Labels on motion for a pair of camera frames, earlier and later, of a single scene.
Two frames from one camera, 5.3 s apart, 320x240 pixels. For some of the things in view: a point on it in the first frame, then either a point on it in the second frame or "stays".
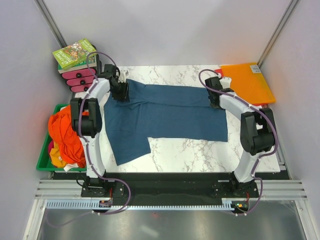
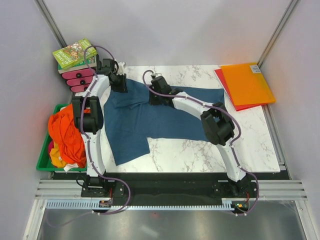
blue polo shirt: (161, 111) stays
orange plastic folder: (248, 82) stays
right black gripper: (214, 106) → (152, 101)
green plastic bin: (44, 162) stays
